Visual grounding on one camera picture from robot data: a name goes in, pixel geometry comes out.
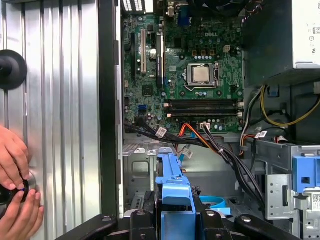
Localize black cable bundle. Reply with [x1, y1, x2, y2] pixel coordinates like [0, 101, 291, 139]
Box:
[124, 117, 266, 211]

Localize orange wire bundle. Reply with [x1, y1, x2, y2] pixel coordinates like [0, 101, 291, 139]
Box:
[178, 123, 222, 154]

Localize blue cable clip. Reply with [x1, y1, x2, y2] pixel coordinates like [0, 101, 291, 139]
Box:
[268, 85, 280, 98]

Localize green motherboard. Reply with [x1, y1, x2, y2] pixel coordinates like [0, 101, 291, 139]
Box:
[121, 0, 245, 135]

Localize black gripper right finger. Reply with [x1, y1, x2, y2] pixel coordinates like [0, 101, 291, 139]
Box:
[191, 185, 300, 240]

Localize blue SATA wire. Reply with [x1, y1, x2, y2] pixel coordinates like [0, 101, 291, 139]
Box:
[178, 139, 232, 216]

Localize black expansion slot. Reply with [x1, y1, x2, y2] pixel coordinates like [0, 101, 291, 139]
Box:
[129, 31, 137, 81]

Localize CPU socket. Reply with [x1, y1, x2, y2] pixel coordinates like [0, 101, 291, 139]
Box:
[183, 61, 223, 90]

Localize metal disk bay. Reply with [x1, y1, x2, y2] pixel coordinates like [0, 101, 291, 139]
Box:
[122, 143, 241, 218]

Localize white expansion slot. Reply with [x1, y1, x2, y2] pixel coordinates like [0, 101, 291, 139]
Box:
[140, 28, 147, 75]

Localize black RAM slots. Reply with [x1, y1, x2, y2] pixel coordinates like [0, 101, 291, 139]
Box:
[162, 98, 245, 119]

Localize person's left hand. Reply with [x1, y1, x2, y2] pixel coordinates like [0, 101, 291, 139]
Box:
[0, 124, 33, 191]

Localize silver CPU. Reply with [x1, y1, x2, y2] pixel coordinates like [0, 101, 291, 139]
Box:
[192, 66, 211, 83]

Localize black PC case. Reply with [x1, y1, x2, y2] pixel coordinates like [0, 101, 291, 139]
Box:
[98, 0, 320, 240]

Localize round black tool blue ring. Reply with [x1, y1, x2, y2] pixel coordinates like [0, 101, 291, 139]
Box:
[0, 172, 38, 206]

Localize metal drive cage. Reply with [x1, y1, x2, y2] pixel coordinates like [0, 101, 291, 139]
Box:
[254, 138, 320, 240]

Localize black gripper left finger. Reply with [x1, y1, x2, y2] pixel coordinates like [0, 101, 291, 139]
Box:
[56, 191, 161, 240]

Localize black round knob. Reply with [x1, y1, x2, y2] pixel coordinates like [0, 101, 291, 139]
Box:
[0, 49, 28, 90]

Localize grey power supply unit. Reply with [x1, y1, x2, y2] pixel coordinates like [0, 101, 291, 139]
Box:
[242, 0, 320, 88]

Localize blue drive cage latch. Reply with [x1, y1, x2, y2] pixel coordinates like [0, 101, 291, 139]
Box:
[291, 154, 320, 195]

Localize yellow wire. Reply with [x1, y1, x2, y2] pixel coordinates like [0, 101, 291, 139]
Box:
[259, 84, 320, 127]

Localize black case fan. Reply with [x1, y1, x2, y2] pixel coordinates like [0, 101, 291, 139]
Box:
[192, 0, 251, 12]

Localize hard disk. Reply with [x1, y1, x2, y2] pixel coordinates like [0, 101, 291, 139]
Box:
[154, 147, 201, 240]

